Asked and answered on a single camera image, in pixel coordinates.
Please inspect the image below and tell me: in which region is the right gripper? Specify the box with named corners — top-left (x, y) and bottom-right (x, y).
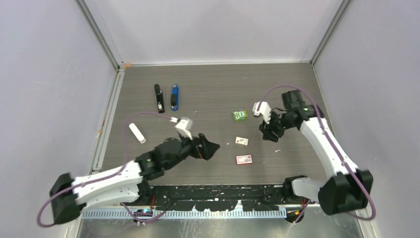
top-left (259, 109), bottom-right (295, 142)

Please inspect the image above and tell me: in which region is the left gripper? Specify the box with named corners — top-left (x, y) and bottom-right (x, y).
top-left (164, 129), bottom-right (218, 170)

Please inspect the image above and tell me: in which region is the white staple box sleeve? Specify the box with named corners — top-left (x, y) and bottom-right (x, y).
top-left (235, 137), bottom-right (249, 146)

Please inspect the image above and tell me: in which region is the red staple box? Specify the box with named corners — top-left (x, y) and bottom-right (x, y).
top-left (236, 155), bottom-right (253, 165)

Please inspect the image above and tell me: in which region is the blue stapler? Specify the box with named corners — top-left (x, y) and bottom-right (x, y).
top-left (170, 84), bottom-right (179, 111)

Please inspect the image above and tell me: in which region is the white stapler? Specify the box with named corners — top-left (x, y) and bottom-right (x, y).
top-left (129, 123), bottom-right (146, 144)

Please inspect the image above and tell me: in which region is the black stapler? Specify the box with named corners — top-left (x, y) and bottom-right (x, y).
top-left (154, 84), bottom-right (165, 114)

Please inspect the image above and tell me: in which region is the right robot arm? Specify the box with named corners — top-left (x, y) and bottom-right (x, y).
top-left (252, 87), bottom-right (376, 219)

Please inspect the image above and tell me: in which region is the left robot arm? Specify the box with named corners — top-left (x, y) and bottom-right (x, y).
top-left (50, 133), bottom-right (220, 225)

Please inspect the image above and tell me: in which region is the green owl eraser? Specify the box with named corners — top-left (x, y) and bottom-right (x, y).
top-left (232, 110), bottom-right (248, 121)

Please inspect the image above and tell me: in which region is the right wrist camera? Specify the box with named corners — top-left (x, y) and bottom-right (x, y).
top-left (252, 101), bottom-right (271, 124)

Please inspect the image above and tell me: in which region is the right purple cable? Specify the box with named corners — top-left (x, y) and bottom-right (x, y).
top-left (261, 85), bottom-right (377, 224)

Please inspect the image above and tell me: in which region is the purple cable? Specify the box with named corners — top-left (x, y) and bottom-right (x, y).
top-left (37, 112), bottom-right (179, 228)
top-left (261, 85), bottom-right (377, 224)

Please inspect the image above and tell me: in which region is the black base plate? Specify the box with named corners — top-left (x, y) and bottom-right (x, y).
top-left (139, 184), bottom-right (303, 212)

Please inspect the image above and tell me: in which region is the slotted cable duct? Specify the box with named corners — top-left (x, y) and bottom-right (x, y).
top-left (82, 207), bottom-right (287, 219)

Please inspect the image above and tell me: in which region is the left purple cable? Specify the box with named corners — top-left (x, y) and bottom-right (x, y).
top-left (37, 112), bottom-right (179, 228)

